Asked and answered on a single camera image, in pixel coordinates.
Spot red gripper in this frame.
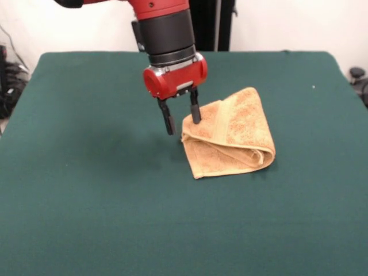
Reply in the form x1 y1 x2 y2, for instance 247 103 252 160
143 52 209 136

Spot tan terry towel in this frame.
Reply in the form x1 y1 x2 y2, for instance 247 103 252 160
181 87 277 180

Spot dark green table cloth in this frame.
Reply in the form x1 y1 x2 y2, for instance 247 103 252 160
0 50 368 276

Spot black round stand base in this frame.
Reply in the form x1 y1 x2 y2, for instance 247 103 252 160
348 66 368 109

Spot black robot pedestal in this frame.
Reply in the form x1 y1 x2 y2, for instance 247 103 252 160
188 0 236 52

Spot black equipment and cable pile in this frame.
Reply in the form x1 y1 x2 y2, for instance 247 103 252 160
0 44 31 120

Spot thin grey cable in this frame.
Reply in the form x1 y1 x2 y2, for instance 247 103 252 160
0 24 29 70

